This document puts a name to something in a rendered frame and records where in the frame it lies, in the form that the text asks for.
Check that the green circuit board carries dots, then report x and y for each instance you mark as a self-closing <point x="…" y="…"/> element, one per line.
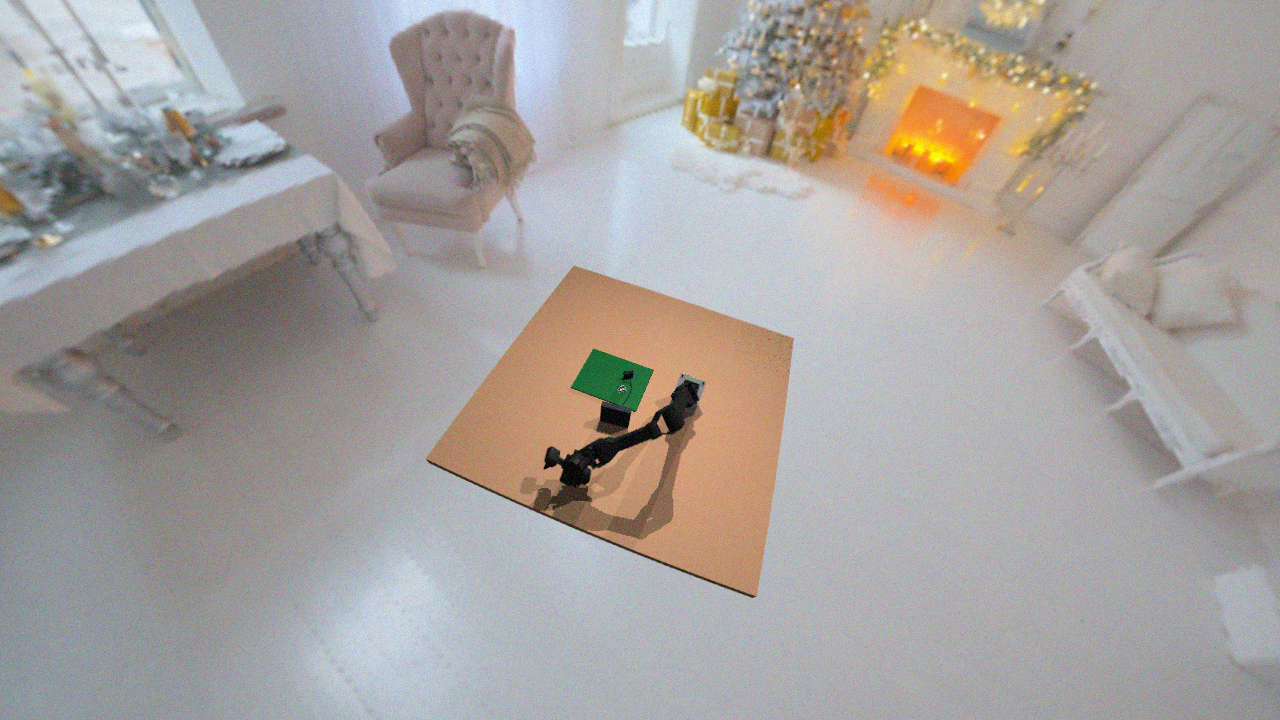
<point x="602" y="376"/>

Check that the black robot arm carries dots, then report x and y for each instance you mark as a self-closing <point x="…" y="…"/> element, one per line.
<point x="604" y="449"/>

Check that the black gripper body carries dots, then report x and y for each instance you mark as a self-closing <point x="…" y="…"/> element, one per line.
<point x="552" y="458"/>

